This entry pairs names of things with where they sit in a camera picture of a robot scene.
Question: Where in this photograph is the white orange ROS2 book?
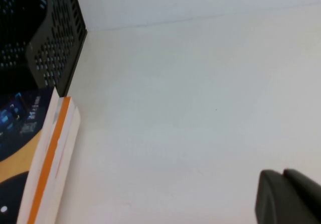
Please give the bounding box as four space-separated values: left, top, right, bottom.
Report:
27 95 81 224

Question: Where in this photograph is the black perforated book stand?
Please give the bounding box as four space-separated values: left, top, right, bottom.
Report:
0 0 88 97

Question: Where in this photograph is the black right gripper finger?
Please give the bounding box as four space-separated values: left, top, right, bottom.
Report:
255 168 321 224

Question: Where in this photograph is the black cover robot book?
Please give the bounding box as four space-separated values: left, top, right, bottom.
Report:
0 87 61 224

